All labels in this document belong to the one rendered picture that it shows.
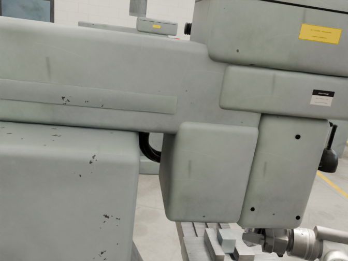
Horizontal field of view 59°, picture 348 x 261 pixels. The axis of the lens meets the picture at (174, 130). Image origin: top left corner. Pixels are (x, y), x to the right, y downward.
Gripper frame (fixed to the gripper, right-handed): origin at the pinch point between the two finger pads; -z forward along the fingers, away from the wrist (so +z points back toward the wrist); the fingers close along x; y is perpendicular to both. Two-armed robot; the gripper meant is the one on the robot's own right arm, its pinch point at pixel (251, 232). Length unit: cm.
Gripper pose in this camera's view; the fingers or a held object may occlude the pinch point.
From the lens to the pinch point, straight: 99.7
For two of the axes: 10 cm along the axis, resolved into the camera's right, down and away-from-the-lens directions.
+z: 9.7, 1.7, -1.5
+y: -1.2, 9.5, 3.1
